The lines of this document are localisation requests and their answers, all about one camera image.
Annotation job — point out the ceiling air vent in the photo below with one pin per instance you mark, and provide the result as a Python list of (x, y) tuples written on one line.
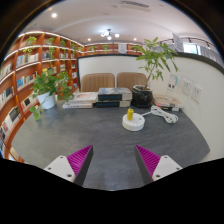
[(135, 5)]

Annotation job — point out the small yellow charger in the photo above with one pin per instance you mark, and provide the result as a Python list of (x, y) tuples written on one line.
[(130, 114)]

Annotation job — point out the recessed ceiling lights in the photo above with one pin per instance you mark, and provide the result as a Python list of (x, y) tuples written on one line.
[(54, 15)]

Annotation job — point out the thick white book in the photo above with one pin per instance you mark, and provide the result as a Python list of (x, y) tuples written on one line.
[(83, 97)]

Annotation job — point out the white window curtain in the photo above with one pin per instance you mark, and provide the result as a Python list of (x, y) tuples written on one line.
[(208, 53)]

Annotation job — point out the beige hardcover book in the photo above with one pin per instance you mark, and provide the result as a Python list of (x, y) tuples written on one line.
[(166, 101)]

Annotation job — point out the white wall socket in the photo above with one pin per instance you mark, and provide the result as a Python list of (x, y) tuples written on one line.
[(196, 93), (186, 87)]

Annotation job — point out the white sign on partition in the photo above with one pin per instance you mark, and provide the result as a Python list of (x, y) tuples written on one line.
[(178, 42)]

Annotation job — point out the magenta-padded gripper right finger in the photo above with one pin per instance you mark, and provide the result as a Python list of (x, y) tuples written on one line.
[(165, 166)]

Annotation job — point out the leafy plant in white pot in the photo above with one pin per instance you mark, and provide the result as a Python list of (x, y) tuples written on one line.
[(46, 100)]

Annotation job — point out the thin white book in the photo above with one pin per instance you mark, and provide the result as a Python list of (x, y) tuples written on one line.
[(77, 105)]

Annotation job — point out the dark book with red spine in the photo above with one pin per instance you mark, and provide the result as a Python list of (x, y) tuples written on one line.
[(170, 108)]

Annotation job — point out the small tree in black pot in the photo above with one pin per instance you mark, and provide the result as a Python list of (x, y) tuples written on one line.
[(141, 96)]

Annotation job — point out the orange wooden bookshelf unit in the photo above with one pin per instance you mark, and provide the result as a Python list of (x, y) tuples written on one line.
[(20, 83)]

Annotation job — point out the multi-bulb ceiling lamp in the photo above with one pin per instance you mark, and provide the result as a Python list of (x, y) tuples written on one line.
[(109, 34)]

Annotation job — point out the tan upholstered chair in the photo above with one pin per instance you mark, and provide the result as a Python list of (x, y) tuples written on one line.
[(97, 82), (130, 80)]

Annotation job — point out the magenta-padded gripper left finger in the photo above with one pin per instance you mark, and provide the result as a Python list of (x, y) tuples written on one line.
[(61, 166)]

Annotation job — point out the round white power strip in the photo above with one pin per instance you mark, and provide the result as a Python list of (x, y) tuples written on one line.
[(134, 125)]

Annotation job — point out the white poster on shelf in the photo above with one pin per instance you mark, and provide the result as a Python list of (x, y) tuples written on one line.
[(122, 48)]

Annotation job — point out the thick dark blue book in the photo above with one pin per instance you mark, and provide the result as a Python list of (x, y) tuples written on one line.
[(114, 94)]

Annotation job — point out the clear printed water bottle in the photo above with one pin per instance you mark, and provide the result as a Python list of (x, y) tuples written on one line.
[(172, 87)]

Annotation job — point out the thin dark blue book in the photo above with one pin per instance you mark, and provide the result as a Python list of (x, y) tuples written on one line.
[(111, 103)]

